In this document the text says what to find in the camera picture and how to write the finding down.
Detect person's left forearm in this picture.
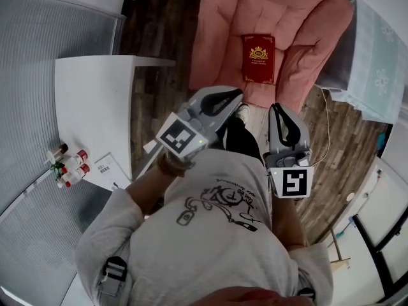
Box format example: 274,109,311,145
126,157,182,217

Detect pink cushioned armchair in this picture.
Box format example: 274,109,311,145
187,0,355,116

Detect person's right forearm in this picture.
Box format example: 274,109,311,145
270,196,309,248

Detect white side table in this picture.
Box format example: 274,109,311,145
54,55,176,193

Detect white booklet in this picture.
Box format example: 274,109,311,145
93,151,132,193

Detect brown bead bracelet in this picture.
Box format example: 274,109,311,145
156,151,195,178

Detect white printed t-shirt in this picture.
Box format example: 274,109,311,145
75,148,334,306

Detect black trousers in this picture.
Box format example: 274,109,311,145
221,116,265,165

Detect wooden easel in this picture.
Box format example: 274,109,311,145
330,228,351,271

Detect grey harness strap black buckle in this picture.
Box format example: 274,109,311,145
98,256,128,298
298,287,316,302

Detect light blue covered table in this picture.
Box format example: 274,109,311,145
314,0,408,126

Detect white shoe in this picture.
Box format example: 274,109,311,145
234,103,251,126

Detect white cable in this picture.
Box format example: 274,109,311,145
310,87,331,169

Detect white cabinet with black frame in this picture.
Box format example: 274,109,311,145
334,156,408,302

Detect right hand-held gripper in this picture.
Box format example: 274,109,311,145
263,103,315,200

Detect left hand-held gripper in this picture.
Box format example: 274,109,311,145
156,85,245,157

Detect red book with gold crest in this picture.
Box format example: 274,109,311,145
240,34,277,85

